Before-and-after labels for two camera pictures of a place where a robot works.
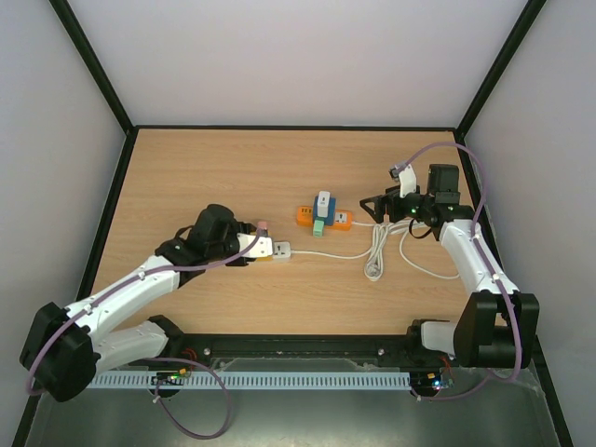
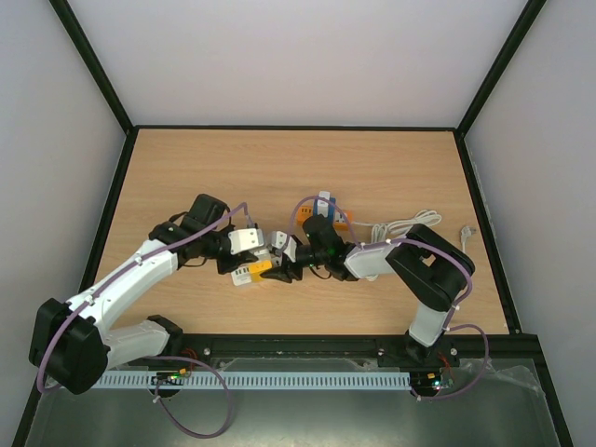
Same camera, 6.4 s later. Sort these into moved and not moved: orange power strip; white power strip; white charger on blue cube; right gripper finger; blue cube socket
Moved: white power strip; right gripper finger
Not moved: blue cube socket; orange power strip; white charger on blue cube
